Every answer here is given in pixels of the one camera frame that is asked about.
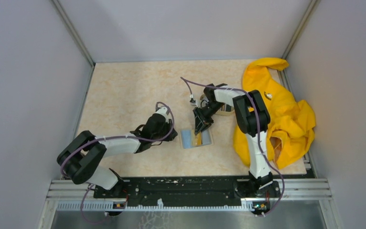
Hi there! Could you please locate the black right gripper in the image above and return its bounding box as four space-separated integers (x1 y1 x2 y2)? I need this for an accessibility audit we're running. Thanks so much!
193 102 225 135

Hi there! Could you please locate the beige card holder wallet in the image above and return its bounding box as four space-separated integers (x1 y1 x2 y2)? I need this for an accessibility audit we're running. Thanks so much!
180 129 214 149

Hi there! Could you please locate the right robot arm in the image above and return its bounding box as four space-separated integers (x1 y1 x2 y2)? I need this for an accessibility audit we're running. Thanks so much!
193 83 273 197

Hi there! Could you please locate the beige oval card tray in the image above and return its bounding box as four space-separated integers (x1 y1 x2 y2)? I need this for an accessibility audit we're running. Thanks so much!
200 94 234 116

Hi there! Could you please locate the yellow cloth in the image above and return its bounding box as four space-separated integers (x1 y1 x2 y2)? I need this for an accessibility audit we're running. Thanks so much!
242 58 316 169

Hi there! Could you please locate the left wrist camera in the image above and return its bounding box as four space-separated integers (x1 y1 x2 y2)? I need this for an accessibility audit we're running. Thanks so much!
155 106 170 122

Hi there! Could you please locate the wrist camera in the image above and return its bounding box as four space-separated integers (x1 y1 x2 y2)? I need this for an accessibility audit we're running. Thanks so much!
190 98 197 106
155 106 170 122

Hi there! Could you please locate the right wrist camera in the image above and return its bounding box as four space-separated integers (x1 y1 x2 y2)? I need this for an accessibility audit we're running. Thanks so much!
190 98 197 106

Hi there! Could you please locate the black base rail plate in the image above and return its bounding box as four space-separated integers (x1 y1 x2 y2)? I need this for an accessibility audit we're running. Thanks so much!
93 175 281 213

